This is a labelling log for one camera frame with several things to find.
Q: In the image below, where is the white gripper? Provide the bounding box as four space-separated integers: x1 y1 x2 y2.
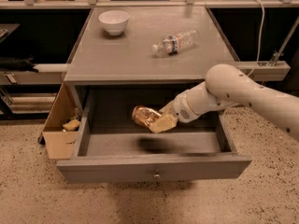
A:
149 91 199 133

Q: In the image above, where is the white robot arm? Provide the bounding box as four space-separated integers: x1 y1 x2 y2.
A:
149 64 299 141

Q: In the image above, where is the brass drawer knob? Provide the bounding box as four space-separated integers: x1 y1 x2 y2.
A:
153 171 161 180

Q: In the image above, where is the open grey top drawer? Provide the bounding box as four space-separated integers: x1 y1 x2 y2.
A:
57 85 251 183

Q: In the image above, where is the clear plastic water bottle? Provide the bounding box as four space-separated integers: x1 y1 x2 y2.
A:
151 29 199 54

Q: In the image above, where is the grey cabinet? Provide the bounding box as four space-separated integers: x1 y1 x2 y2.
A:
63 5 245 115

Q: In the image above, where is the yellow sponge in box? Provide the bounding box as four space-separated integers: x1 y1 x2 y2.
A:
63 119 80 132

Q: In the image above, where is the white ceramic bowl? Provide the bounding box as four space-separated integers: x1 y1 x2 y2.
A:
98 10 129 35

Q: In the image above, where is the cardboard box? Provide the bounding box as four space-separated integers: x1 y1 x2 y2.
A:
42 84 80 160

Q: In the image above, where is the black cloth on shelf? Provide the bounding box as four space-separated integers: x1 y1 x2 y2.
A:
0 57 38 73

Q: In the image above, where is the white cable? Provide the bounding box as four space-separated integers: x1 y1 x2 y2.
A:
246 0 266 78

